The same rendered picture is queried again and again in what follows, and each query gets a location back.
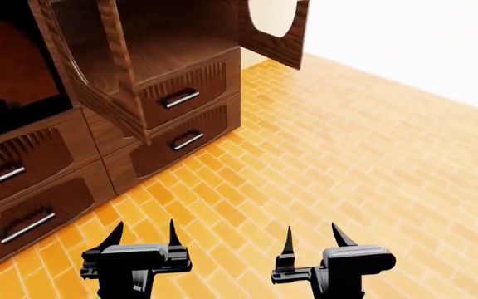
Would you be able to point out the wooden cabinet door, oval cutout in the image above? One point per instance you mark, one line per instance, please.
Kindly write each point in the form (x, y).
(278, 50)

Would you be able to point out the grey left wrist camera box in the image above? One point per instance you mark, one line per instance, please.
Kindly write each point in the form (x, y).
(133, 253)

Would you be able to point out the wooden cabinet door, curved edge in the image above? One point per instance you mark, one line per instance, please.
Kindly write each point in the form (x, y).
(98, 93)

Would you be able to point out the brown wooden cabinet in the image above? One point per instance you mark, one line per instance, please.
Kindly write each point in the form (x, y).
(168, 46)

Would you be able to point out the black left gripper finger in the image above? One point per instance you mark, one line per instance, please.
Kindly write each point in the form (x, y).
(174, 238)
(115, 238)

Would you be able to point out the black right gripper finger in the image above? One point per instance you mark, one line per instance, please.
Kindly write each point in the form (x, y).
(341, 238)
(288, 246)

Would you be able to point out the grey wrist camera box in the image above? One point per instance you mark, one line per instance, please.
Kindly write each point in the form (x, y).
(359, 258)
(133, 253)

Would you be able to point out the small wooden drawer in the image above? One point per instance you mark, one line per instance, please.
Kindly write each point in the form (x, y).
(214, 81)
(218, 121)

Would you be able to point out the wide wooden drawer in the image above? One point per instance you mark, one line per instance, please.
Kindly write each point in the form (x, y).
(81, 193)
(60, 146)

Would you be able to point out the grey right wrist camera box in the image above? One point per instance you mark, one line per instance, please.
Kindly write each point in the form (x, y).
(359, 258)

